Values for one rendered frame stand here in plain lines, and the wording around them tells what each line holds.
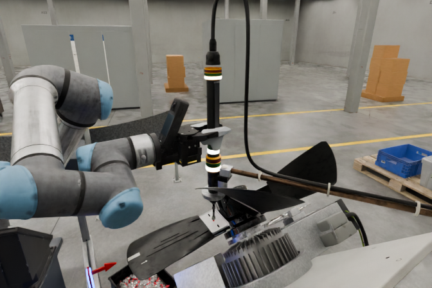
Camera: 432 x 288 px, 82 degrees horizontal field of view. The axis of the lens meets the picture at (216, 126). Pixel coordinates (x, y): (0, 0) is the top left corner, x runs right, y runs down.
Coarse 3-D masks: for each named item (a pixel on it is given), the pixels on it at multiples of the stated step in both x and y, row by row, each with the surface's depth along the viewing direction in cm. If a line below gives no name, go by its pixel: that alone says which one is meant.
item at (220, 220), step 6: (210, 210) 80; (216, 210) 80; (204, 216) 78; (210, 216) 78; (216, 216) 78; (222, 216) 78; (204, 222) 76; (210, 222) 76; (216, 222) 75; (222, 222) 75; (228, 222) 75; (210, 228) 73; (216, 228) 73; (222, 228) 73
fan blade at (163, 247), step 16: (176, 224) 77; (192, 224) 75; (144, 240) 73; (160, 240) 70; (176, 240) 69; (192, 240) 69; (128, 256) 67; (144, 256) 65; (160, 256) 64; (176, 256) 64; (144, 272) 59
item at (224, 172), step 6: (222, 168) 68; (228, 168) 68; (222, 174) 68; (228, 174) 67; (222, 180) 68; (228, 180) 68; (204, 186) 75; (222, 186) 69; (204, 192) 72; (204, 198) 71; (210, 198) 70; (216, 198) 70; (222, 198) 71
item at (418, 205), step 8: (216, 0) 56; (216, 8) 57; (248, 8) 54; (248, 16) 54; (248, 24) 54; (248, 32) 55; (248, 40) 55; (248, 48) 56; (248, 56) 56; (248, 64) 57; (248, 72) 58; (248, 80) 58; (248, 88) 59; (248, 152) 64; (256, 168) 64; (280, 176) 62; (288, 176) 62; (312, 184) 59; (320, 184) 59; (328, 184) 58; (328, 192) 57; (352, 192) 56; (360, 192) 55; (384, 200) 54; (392, 200) 53; (400, 200) 52; (416, 208) 52; (424, 208) 51
